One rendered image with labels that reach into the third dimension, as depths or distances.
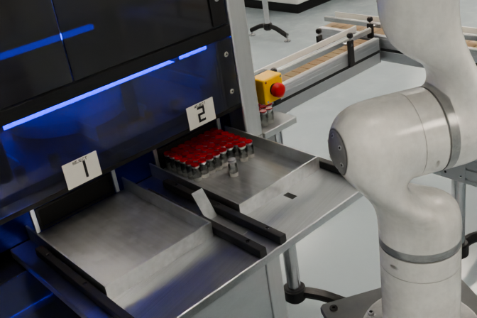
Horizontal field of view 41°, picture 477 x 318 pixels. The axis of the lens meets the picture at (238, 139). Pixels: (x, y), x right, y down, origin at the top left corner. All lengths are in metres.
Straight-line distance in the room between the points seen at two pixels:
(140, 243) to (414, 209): 0.67
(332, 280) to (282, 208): 1.22
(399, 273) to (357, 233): 1.87
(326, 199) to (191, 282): 0.37
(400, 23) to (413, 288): 0.39
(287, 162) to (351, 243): 1.25
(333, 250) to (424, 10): 2.03
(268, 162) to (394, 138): 0.79
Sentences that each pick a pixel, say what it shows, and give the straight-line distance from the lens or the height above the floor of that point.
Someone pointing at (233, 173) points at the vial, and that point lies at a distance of 1.53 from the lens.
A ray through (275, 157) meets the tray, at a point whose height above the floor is 0.88.
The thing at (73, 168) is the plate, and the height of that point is 1.03.
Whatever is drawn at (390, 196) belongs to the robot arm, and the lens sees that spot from 0.85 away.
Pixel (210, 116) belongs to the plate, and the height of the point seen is 1.00.
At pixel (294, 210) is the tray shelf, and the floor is 0.88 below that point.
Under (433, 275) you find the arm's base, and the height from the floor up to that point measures 1.02.
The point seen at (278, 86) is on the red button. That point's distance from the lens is 1.69.
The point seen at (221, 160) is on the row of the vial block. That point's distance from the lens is 1.57.
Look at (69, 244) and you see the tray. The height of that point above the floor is 0.88.
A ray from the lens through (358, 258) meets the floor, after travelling 2.69.
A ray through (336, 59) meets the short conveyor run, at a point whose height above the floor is 0.93.
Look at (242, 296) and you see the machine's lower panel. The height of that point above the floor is 0.42.
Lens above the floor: 1.62
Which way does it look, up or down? 25 degrees down
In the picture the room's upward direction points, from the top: 9 degrees counter-clockwise
